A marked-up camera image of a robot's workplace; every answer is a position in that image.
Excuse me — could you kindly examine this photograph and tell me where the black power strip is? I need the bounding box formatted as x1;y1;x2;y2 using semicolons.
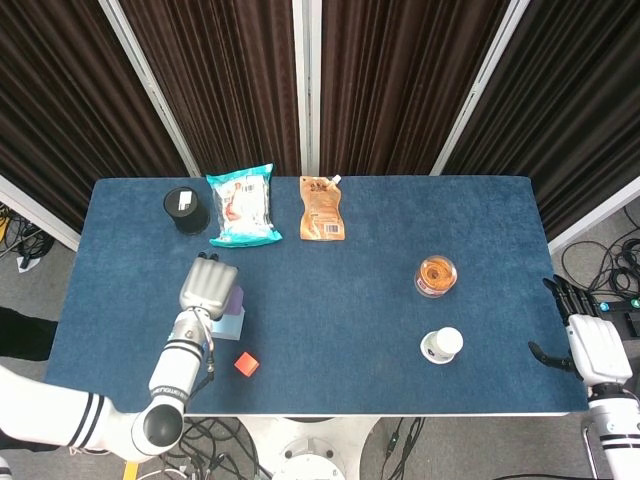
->
594;296;640;344

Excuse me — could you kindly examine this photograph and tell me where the purple cube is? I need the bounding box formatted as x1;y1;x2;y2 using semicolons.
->
222;285;246;317

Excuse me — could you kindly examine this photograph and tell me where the blue table mat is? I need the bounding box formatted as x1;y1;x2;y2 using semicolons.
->
44;174;590;416

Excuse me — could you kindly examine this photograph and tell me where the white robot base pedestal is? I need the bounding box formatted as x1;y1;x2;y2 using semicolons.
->
239;415;381;480

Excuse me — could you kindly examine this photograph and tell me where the white table frame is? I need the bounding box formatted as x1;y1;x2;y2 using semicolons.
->
179;410;572;419

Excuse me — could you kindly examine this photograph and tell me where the white partition post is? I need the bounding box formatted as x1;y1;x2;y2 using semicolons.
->
429;0;531;176
98;0;201;177
292;0;322;176

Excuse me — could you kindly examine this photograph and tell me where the large light blue cube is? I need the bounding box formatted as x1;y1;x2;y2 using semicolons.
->
209;305;247;342

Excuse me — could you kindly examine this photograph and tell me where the black floor cable bundle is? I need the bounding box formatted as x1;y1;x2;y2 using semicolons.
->
0;203;57;267
149;417;274;480
559;204;640;306

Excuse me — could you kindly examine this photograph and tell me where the clear jar of rubber bands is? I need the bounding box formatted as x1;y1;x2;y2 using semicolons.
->
413;254;458;299

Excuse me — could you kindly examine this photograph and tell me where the white partition rail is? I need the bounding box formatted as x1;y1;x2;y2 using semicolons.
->
547;177;640;256
0;174;81;252

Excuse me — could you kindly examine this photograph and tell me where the orange spout pouch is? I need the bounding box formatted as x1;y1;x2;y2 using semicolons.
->
298;174;347;243

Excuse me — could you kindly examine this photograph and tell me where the dark brown curtain panel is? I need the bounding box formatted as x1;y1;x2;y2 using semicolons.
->
0;0;189;234
119;0;301;177
442;0;640;241
319;0;511;176

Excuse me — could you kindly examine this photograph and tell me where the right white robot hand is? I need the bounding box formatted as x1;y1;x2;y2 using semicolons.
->
528;275;634;385

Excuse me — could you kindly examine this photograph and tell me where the black mesh pen holder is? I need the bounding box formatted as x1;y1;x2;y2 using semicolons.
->
163;186;211;236

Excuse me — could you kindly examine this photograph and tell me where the teal snack bag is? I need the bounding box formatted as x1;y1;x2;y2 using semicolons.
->
205;162;284;248

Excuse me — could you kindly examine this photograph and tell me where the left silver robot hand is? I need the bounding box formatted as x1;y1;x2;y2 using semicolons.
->
178;252;239;321

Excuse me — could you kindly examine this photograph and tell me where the black clothed person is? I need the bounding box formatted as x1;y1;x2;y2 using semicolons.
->
0;306;60;362

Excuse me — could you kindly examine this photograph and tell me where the red cube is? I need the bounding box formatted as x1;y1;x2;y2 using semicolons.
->
233;351;261;378

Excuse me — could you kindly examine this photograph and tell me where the black cable with inline box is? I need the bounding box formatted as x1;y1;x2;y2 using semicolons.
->
383;417;427;472

